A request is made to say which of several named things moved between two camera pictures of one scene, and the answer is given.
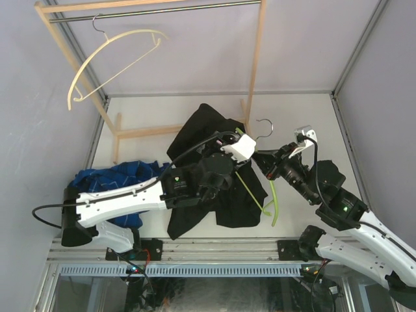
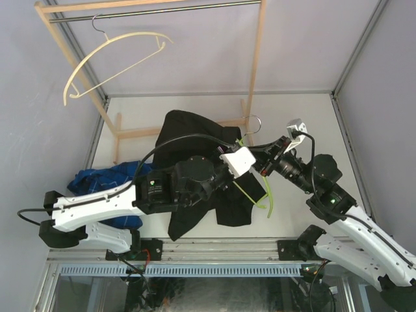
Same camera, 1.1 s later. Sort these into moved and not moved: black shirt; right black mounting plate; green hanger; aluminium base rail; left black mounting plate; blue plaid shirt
Moved: black shirt; green hanger
Not moved: right black mounting plate; aluminium base rail; left black mounting plate; blue plaid shirt
